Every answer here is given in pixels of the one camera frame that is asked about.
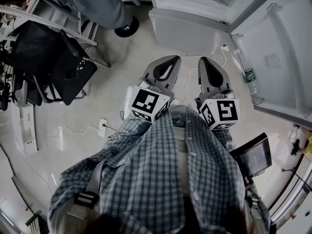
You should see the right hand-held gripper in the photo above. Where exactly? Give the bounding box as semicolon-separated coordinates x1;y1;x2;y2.
194;56;241;131

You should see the white power cable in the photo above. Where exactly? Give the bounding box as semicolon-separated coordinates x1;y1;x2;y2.
103;97;134;120
181;44;229;104
45;124;100;141

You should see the black office chair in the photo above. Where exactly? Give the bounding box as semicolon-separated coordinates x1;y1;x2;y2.
0;45;42;112
11;19;98;106

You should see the person's left forearm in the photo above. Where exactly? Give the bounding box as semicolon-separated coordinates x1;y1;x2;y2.
108;111;175;153

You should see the clear fridge door shelf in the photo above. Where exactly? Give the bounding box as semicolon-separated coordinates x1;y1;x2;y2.
230;33;266;106

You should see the black tripod stand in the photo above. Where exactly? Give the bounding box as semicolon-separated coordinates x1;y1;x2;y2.
281;168;312;187

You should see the white cardboard box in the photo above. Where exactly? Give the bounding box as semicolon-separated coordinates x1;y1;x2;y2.
11;101;39;156

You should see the white refrigerator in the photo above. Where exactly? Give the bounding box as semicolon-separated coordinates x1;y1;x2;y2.
146;0;312;131

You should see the person's right forearm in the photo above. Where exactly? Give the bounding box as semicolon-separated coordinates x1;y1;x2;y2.
208;125;236;153

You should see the person's plaid shirt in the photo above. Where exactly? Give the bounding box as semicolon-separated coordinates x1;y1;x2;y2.
47;103;271;234

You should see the tan floor object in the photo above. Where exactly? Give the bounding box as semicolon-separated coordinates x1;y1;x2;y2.
301;130;312;156

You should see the clear bottle with green label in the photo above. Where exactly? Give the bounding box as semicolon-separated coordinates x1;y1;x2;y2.
240;57;260;99

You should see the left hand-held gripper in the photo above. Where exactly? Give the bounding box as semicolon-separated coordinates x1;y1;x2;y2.
130;55;183;124

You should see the white power strip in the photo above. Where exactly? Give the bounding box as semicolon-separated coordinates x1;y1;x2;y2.
97;117;108;138

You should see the black caster wheel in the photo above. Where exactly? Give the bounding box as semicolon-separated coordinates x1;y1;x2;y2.
114;16;140;38

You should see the thin black floor cable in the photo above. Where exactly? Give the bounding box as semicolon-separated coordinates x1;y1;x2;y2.
106;110;125;131

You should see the grey harness strap with buckle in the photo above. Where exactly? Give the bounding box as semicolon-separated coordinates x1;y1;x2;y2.
73;161;104;209

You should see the black display screen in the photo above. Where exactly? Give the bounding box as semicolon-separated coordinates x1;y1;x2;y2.
229;132;273;177

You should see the black case with bead strap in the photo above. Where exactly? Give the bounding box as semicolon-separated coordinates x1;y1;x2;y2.
64;59;86;80

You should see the black floor device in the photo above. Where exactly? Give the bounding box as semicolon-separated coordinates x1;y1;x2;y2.
290;140;302;156

